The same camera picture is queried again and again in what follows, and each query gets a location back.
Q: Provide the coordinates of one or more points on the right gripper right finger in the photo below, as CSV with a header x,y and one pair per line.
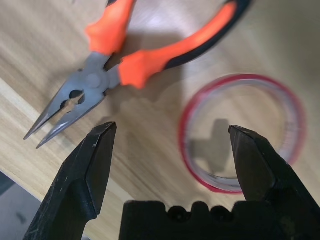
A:
x,y
265,170

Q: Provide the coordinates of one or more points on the orange black needle-nose pliers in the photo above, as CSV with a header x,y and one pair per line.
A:
x,y
92,82

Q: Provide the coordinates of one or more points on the red tape roll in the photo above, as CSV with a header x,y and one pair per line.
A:
x,y
185,125

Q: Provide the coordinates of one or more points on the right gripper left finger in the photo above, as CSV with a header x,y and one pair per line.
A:
x,y
75,180

